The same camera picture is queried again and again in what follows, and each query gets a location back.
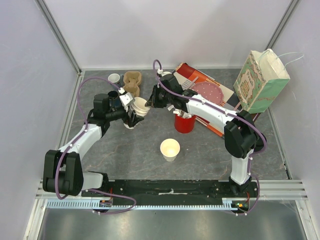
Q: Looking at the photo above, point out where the single white paper cup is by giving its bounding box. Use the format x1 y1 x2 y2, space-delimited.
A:
160 138 181 162

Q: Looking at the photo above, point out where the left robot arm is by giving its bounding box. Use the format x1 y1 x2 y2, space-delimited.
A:
42 93 144 199

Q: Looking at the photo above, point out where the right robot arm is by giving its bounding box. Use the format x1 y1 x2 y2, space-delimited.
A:
145 73 267 197

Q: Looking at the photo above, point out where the dark blue ceramic mug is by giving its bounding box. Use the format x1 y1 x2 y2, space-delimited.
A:
107 90 122 108

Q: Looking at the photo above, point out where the white stir sticks bundle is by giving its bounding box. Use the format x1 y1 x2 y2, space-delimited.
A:
167 104 194 119

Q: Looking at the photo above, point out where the cardboard cup carrier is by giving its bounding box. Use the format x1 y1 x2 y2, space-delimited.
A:
123 71 142 97

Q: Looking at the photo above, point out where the red cup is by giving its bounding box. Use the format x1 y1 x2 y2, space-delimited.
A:
174 115 196 134

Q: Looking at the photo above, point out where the colourful magazine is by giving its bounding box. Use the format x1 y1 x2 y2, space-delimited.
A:
172 63 242 137

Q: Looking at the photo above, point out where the white grey ceramic mug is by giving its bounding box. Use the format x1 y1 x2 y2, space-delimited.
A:
108 73 121 85

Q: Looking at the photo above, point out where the pink polka dot plate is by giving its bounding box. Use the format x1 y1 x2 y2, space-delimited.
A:
191 81 224 105

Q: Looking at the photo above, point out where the green paper gift bag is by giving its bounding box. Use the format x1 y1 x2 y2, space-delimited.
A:
233 48 291 114

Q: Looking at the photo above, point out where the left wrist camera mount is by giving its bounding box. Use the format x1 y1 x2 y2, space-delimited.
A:
119 92 135 112

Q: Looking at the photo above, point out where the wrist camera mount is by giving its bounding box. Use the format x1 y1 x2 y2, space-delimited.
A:
157 71 172 78
119 92 135 112

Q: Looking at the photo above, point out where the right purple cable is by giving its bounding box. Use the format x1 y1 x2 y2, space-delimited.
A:
152 59 267 216

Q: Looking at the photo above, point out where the purple cable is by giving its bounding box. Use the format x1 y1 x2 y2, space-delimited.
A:
54 76 137 216
152 59 267 216

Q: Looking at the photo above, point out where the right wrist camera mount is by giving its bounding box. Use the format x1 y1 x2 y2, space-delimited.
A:
157 71 172 78

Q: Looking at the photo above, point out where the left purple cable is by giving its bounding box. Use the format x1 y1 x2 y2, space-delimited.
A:
54 76 137 216

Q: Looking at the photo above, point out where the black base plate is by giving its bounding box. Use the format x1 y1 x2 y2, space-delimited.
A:
99 179 259 198

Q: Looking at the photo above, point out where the aluminium frame rail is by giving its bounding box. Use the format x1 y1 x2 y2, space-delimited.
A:
35 0 82 75

